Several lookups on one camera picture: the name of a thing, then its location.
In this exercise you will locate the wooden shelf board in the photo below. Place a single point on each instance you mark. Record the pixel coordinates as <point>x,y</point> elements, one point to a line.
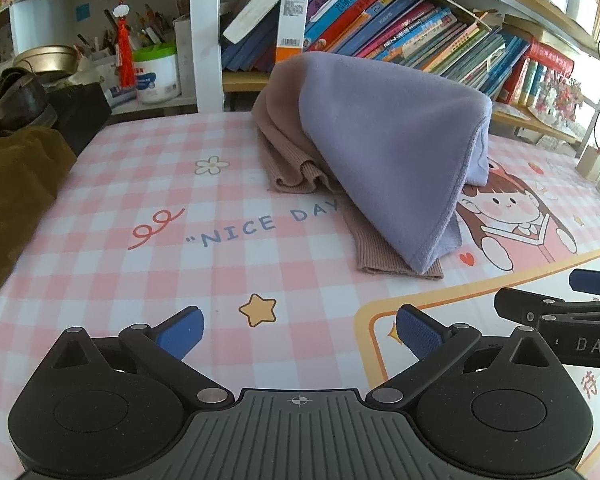
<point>245,80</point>

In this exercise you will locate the red tassel ornament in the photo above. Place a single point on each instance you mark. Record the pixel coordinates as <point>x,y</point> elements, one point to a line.
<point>125,55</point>

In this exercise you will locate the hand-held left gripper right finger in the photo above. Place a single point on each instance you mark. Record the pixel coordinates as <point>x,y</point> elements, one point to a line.
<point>420,332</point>

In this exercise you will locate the brown leather shoe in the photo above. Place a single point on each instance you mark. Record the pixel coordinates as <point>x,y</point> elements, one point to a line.
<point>20,100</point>

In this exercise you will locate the tall orange and white box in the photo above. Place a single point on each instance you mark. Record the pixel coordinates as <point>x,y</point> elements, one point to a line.
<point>292,15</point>

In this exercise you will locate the white shelf post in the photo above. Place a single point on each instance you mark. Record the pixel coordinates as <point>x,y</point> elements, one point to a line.
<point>205,35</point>

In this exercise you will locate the colourful flower ornament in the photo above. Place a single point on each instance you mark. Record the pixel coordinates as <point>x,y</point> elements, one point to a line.
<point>560,95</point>

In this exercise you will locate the row of colourful books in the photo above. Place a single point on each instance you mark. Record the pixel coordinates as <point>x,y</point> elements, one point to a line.
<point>405,25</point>

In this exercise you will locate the pink checked printed table mat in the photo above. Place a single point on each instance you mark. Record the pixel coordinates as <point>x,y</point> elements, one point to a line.
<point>130,200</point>

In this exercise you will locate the bunch of pencils and pens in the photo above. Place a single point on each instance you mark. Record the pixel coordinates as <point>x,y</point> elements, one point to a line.
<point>145,25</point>

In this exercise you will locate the thick white-edged book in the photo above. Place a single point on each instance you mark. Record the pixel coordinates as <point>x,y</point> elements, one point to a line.
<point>260,5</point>

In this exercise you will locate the white tub with green lid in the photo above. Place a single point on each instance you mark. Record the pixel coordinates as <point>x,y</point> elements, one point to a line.
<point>155,77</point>

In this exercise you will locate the purple and tan sweater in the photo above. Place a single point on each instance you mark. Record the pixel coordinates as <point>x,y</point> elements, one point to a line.
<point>380,150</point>

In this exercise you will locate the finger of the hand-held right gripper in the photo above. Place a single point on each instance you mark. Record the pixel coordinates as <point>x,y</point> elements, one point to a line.
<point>520,302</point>
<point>595,281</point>

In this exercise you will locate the black cloth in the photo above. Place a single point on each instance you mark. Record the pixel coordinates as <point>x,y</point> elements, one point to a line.
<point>80,110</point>

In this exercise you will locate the wooden pen holder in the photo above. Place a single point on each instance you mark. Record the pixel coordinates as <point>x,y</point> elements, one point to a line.
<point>587,162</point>

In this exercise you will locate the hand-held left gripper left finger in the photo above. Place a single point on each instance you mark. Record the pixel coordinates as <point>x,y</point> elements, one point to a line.
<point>180,332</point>

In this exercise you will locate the brass bowl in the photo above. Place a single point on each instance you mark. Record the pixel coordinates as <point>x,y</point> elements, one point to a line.
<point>45,57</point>

